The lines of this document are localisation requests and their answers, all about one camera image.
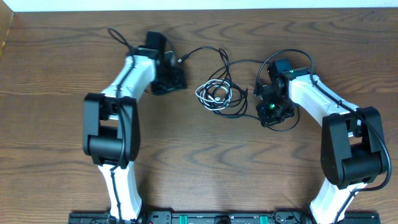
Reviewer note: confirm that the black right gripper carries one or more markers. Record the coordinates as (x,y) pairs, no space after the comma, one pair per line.
(267,120)

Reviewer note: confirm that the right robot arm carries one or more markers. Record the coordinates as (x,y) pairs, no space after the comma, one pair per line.
(353,150)

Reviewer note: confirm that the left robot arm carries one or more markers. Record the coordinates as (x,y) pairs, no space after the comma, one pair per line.
(111,130)

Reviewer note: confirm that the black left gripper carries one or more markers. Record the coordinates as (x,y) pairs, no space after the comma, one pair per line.
(178,79)

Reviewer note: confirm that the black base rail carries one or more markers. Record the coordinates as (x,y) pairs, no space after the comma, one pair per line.
(167,217)

